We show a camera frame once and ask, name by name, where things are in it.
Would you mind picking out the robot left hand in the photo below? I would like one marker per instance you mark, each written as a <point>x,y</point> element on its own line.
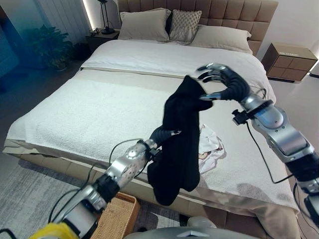
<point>162,133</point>

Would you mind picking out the patterned decorative pillow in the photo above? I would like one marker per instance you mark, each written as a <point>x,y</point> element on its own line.
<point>185,25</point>

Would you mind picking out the green potted plant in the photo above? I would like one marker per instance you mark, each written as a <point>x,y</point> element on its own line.
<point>48,47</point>

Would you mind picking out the bed with tufted headboard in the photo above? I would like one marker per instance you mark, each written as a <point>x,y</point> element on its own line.
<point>154,99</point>

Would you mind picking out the dark wooden nightstand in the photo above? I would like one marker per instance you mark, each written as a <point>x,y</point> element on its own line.
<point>101,39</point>

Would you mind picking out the white flat pillow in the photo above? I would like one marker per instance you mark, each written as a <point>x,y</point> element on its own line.
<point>224,38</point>

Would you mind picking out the brown cardboard-coloured nightstand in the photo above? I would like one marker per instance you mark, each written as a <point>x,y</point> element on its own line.
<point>289,62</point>

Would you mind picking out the woven wicker basket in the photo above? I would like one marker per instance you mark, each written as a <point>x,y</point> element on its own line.
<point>119,216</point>

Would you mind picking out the yellow tape wrap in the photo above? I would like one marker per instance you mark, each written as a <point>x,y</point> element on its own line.
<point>51,231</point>

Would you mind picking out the white textured blanket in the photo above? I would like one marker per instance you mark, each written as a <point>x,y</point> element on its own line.
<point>99,117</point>

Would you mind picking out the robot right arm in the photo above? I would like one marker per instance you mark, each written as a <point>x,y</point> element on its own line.
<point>284,134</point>

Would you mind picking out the black table lamp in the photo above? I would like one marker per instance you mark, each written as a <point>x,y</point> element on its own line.
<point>106,17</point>

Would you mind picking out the robot silver torso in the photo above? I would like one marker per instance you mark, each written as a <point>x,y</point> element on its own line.
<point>184,230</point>

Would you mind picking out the black garment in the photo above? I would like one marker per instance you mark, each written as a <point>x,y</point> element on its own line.
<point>180,139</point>

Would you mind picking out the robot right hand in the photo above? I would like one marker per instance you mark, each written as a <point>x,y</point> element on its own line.
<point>230,83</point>

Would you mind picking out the white printed garment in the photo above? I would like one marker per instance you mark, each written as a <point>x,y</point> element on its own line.
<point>211,149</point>

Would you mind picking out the plain beige pillow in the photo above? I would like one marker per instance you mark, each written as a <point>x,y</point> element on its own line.
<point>143,25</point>

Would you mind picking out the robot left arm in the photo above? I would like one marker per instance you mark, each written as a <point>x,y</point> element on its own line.
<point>109,181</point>

